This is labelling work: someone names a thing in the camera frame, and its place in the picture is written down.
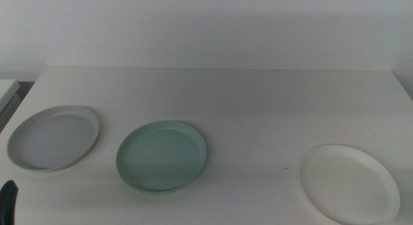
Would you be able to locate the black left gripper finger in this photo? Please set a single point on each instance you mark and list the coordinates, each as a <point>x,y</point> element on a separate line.
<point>8,202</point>

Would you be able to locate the white shallow bowl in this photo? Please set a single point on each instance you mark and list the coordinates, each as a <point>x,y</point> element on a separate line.
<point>348,186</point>

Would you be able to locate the green shallow bowl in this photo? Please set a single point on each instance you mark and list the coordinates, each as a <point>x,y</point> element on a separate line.
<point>161,157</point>

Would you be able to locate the grey shallow bowl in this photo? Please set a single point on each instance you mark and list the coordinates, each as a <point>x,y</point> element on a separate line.
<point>53,139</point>

